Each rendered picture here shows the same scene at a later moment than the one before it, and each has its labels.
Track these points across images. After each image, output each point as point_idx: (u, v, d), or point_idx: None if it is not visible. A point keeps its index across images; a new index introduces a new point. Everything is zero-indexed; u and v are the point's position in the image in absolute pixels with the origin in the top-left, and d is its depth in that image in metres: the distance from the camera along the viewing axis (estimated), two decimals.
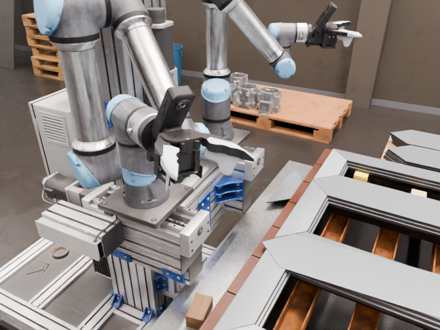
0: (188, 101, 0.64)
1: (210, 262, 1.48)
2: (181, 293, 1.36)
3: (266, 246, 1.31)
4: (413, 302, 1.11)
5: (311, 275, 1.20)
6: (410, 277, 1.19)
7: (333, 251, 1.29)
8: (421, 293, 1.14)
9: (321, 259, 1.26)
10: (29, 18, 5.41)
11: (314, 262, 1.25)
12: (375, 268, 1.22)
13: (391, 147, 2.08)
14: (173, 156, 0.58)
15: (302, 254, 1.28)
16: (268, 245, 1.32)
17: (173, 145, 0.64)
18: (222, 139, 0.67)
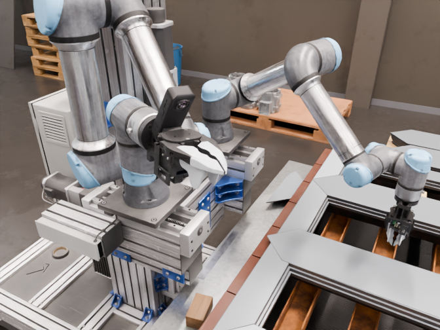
0: (188, 101, 0.64)
1: (210, 262, 1.48)
2: (181, 293, 1.36)
3: (270, 239, 1.34)
4: (413, 301, 1.11)
5: (312, 270, 1.22)
6: (412, 277, 1.19)
7: (336, 247, 1.31)
8: (421, 293, 1.14)
9: (324, 255, 1.28)
10: (29, 18, 5.41)
11: (317, 257, 1.27)
12: (378, 266, 1.23)
13: (391, 147, 2.08)
14: (201, 154, 0.60)
15: (305, 249, 1.30)
16: (273, 239, 1.34)
17: (179, 145, 0.64)
18: (216, 145, 0.64)
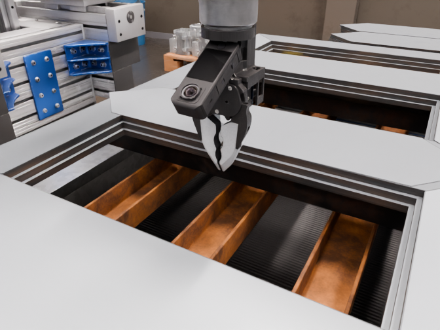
0: (198, 114, 0.48)
1: None
2: None
3: (110, 95, 0.87)
4: (300, 150, 0.64)
5: (152, 120, 0.75)
6: (311, 128, 0.72)
7: None
8: (319, 143, 0.67)
9: None
10: None
11: (169, 110, 0.80)
12: (260, 118, 0.76)
13: None
14: (211, 145, 0.57)
15: (158, 103, 0.83)
16: (115, 95, 0.87)
17: None
18: (238, 139, 0.54)
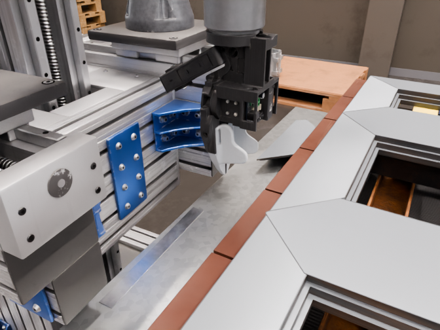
0: (177, 91, 0.56)
1: (136, 268, 0.71)
2: None
3: (272, 222, 0.55)
4: None
5: (393, 302, 0.43)
6: None
7: None
8: None
9: (414, 259, 0.49)
10: None
11: (398, 266, 0.48)
12: None
13: None
14: None
15: (363, 243, 0.51)
16: (279, 220, 0.55)
17: None
18: (205, 141, 0.54)
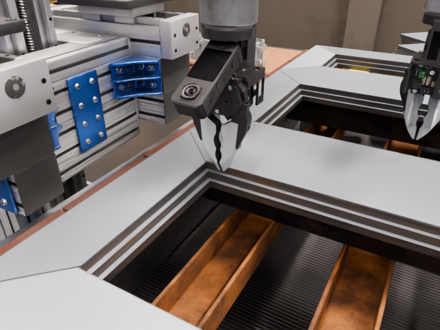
0: (199, 114, 0.48)
1: (92, 188, 0.85)
2: (16, 232, 0.72)
3: (192, 134, 0.70)
4: None
5: (265, 175, 0.57)
6: None
7: (320, 144, 0.66)
8: None
9: (293, 154, 0.63)
10: None
11: (278, 157, 0.62)
12: (403, 171, 0.59)
13: None
14: (211, 145, 0.57)
15: (257, 145, 0.66)
16: (198, 133, 0.70)
17: None
18: (238, 139, 0.54)
